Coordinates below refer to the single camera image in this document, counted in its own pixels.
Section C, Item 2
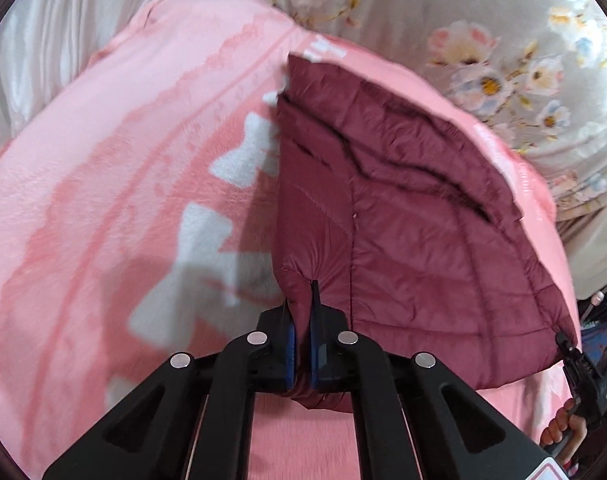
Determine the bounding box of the maroon puffer jacket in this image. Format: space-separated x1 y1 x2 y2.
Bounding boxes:
272 55 575 389

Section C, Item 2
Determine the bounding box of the person's right hand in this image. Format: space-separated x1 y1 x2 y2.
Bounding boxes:
539 398 588 468

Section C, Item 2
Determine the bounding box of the beige fabric at right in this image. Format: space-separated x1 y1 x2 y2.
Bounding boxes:
557 206 607 299

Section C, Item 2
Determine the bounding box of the pink fleece blanket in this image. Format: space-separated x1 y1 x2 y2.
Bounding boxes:
0 0 577 479

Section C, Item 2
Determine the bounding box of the grey floral quilt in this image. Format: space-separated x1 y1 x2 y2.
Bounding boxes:
266 0 607 220

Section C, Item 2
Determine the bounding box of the silver satin curtain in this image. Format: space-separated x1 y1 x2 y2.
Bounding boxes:
0 0 149 151

